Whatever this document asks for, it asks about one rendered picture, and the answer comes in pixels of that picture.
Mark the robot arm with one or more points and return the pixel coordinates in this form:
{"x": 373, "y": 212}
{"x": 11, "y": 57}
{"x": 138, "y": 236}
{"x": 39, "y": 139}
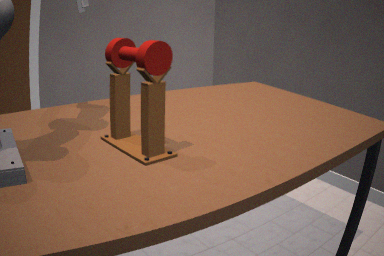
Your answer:
{"x": 6, "y": 16}

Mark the brown two-post stand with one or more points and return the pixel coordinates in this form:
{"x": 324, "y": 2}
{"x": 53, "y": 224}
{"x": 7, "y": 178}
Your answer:
{"x": 149, "y": 148}

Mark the red dumbbell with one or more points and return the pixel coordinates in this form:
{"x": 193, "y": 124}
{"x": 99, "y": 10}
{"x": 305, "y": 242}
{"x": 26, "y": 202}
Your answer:
{"x": 153, "y": 56}

